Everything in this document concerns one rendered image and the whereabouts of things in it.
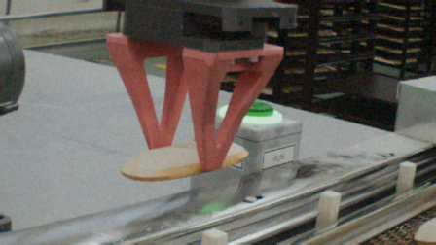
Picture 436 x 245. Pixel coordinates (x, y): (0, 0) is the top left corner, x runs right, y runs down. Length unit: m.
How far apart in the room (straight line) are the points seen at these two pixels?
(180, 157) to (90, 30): 6.00
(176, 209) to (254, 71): 0.17
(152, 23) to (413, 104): 0.50
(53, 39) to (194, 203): 5.63
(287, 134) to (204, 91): 0.32
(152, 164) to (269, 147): 0.29
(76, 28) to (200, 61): 5.94
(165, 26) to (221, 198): 0.23
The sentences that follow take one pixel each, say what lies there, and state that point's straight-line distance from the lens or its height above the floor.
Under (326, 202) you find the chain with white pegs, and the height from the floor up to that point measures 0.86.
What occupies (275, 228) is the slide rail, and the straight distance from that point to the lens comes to 0.68.
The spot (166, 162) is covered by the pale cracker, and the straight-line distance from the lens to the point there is 0.52.
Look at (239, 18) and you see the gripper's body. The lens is 0.49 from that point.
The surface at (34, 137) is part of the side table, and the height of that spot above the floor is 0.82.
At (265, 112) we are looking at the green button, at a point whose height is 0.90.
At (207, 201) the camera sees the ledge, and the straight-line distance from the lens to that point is 0.69.
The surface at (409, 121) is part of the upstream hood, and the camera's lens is 0.98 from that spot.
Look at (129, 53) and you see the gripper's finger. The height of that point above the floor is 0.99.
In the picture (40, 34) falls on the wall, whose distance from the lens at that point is 6.21.
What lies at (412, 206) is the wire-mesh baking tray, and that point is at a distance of 0.63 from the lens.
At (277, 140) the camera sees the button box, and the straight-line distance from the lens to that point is 0.81.
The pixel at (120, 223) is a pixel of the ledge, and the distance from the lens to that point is 0.63.
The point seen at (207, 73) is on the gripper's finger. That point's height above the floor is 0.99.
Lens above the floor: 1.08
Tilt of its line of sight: 14 degrees down
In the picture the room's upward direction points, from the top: 5 degrees clockwise
